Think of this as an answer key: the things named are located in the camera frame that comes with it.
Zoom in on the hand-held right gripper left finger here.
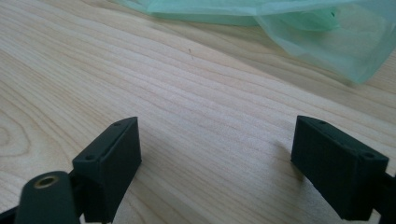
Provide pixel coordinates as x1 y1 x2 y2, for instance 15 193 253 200
72 116 143 224

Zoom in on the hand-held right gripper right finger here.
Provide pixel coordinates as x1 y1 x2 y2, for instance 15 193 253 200
290 115 389 221

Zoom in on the green plastic bag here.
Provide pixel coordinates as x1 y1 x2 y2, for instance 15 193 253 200
111 0 396 85

